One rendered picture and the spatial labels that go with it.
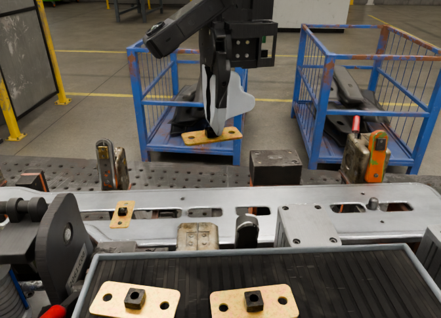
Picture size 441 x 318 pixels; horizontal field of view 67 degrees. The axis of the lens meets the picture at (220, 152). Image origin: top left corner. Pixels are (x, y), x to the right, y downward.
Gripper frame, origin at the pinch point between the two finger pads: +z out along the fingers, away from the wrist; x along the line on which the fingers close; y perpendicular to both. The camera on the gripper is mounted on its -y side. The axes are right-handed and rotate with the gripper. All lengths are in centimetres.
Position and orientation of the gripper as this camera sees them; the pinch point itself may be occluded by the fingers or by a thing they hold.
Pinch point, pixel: (211, 124)
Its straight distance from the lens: 47.5
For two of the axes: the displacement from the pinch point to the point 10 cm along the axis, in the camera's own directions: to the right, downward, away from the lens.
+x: -2.9, -4.6, 8.4
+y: 9.6, -1.2, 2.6
